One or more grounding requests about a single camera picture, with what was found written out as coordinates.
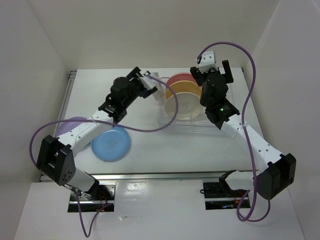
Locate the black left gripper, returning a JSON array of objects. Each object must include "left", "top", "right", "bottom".
[{"left": 122, "top": 66, "right": 157, "bottom": 108}]

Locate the yellow plastic plate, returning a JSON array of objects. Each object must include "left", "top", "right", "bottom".
[{"left": 169, "top": 80, "right": 202, "bottom": 97}]

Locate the pink plastic plate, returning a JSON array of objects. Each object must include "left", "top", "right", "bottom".
[{"left": 166, "top": 72, "right": 196, "bottom": 86}]

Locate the cream plastic plate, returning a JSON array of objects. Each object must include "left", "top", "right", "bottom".
[{"left": 164, "top": 92, "right": 203, "bottom": 121}]

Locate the blue plastic plate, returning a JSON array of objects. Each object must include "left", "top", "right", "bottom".
[{"left": 90, "top": 127, "right": 131, "bottom": 163}]

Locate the purple plastic plate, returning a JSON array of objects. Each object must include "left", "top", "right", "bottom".
[{"left": 55, "top": 121, "right": 82, "bottom": 137}]

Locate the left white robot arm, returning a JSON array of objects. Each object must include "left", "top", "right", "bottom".
[{"left": 36, "top": 67, "right": 157, "bottom": 200}]

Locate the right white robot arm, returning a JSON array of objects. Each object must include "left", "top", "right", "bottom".
[{"left": 190, "top": 60, "right": 297, "bottom": 200}]

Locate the cream cutlery holder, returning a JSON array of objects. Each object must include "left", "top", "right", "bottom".
[{"left": 151, "top": 72, "right": 161, "bottom": 101}]

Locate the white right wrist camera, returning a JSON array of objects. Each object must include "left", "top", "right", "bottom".
[{"left": 197, "top": 50, "right": 218, "bottom": 74}]

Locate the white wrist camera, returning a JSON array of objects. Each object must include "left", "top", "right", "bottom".
[
  {"left": 197, "top": 50, "right": 218, "bottom": 74},
  {"left": 139, "top": 71, "right": 156, "bottom": 91}
]

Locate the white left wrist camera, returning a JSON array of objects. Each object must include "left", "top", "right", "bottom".
[{"left": 139, "top": 71, "right": 156, "bottom": 91}]

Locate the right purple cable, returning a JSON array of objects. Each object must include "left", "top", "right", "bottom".
[{"left": 197, "top": 42, "right": 272, "bottom": 223}]

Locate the purple cable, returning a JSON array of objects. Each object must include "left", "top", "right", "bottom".
[
  {"left": 197, "top": 42, "right": 272, "bottom": 223},
  {"left": 29, "top": 72, "right": 180, "bottom": 238}
]

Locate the clear wire dish rack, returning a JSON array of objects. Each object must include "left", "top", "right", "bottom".
[{"left": 157, "top": 84, "right": 225, "bottom": 136}]

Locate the aluminium frame rail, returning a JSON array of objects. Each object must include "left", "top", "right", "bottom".
[{"left": 51, "top": 68, "right": 251, "bottom": 174}]

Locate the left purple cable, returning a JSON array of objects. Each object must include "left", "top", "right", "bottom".
[{"left": 29, "top": 72, "right": 180, "bottom": 238}]

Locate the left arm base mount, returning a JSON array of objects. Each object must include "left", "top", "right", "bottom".
[{"left": 64, "top": 180, "right": 116, "bottom": 213}]

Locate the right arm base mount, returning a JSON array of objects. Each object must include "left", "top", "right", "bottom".
[{"left": 199, "top": 182, "right": 246, "bottom": 210}]

